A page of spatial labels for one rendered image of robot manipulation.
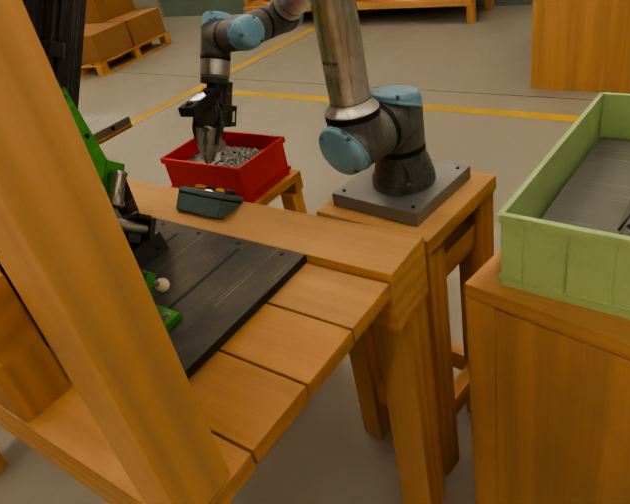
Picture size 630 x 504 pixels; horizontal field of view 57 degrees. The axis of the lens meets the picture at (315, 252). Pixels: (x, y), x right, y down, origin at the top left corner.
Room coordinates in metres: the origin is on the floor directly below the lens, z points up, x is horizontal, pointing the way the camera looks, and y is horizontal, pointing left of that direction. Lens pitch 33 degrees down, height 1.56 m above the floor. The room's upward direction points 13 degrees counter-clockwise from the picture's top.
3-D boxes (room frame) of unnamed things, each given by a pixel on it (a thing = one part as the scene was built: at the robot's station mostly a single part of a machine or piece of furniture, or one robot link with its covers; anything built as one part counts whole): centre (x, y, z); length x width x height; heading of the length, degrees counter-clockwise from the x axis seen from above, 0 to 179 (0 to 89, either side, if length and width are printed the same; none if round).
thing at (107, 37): (7.57, 1.88, 0.37); 1.20 x 0.80 x 0.74; 144
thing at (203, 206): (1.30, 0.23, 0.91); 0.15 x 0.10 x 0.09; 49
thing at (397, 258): (1.41, 0.38, 0.82); 1.50 x 0.14 x 0.15; 49
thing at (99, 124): (1.33, 0.56, 1.11); 0.39 x 0.16 x 0.03; 139
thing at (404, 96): (1.23, -0.24, 1.05); 0.13 x 0.12 x 0.14; 128
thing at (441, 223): (1.24, -0.25, 0.83); 0.32 x 0.32 x 0.04; 42
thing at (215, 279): (1.20, 0.57, 0.89); 1.10 x 0.42 x 0.02; 49
